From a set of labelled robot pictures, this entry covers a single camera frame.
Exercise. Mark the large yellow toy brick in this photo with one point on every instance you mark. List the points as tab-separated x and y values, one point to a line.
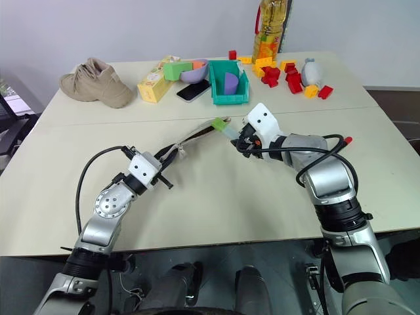
262	63

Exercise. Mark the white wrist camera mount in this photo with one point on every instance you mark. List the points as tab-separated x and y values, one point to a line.
265	122
142	166

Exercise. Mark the yellow printed carton box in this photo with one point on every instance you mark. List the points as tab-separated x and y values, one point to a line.
154	83

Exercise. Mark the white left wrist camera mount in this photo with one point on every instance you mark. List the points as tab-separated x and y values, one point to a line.
142	166

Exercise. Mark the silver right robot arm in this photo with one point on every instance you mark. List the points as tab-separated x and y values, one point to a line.
331	177

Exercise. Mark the green L-shaped block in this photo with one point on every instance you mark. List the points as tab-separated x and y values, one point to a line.
172	70

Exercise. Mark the grid pattern zip pouch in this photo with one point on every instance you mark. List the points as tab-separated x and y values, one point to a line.
193	136

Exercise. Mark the red marker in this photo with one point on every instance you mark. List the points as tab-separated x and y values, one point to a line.
348	139

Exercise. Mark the flat yellow toy brick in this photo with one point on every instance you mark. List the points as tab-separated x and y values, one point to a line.
244	60

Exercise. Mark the orange block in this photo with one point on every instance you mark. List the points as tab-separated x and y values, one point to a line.
199	64

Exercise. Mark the teal plastic storage bin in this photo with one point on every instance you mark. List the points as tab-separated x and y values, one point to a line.
229	98

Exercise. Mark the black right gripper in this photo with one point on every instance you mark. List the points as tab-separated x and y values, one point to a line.
251	139

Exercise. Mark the beige suede shoe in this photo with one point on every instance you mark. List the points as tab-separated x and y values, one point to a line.
95	82

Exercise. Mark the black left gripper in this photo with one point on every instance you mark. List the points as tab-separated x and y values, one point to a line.
159	170

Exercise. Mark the dark bulky shape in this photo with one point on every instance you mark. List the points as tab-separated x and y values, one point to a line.
405	262

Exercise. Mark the green cap highlighter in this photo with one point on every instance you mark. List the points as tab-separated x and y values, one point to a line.
219	124

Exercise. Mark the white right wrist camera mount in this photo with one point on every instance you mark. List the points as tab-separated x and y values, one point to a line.
265	122

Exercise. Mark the purple plastic bowl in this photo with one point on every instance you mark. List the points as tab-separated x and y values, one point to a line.
197	75

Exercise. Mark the black smartphone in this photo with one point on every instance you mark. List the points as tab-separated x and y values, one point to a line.
193	91

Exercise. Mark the black chair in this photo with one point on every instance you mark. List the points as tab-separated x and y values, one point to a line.
14	128

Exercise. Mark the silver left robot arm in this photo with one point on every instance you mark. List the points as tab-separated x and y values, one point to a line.
101	226

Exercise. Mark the red toy brick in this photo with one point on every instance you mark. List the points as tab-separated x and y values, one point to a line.
271	72
290	68
325	92
269	82
293	77
296	87

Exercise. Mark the dark rounded shape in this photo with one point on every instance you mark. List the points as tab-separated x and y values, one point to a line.
251	288

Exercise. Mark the grey plush fish toy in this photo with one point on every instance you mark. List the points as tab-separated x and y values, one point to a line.
311	72

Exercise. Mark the yellow cooking oil bottle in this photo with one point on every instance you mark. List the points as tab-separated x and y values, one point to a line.
267	36

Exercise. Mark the purple half-round block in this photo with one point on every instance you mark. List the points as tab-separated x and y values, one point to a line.
231	83

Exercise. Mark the small red cube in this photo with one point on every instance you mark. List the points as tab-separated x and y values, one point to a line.
232	54

